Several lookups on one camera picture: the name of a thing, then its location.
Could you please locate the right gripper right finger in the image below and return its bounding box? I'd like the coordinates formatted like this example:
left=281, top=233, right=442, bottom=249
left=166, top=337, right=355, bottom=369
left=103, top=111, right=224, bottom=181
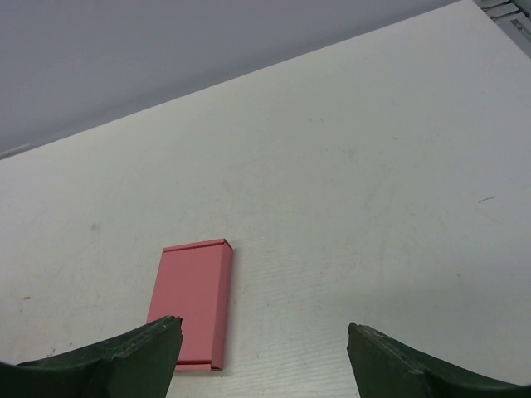
left=347, top=323, right=530, bottom=398

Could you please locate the pink paper box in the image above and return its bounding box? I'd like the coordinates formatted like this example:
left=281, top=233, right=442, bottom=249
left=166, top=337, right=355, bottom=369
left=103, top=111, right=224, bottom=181
left=147, top=239, right=233, bottom=371

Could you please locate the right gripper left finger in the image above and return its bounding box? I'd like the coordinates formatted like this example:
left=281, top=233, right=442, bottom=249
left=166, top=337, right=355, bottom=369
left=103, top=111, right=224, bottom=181
left=1, top=316, right=183, bottom=397

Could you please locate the aluminium frame rail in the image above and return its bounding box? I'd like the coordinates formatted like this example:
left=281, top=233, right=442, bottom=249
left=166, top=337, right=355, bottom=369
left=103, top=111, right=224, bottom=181
left=475, top=0, right=531, bottom=56

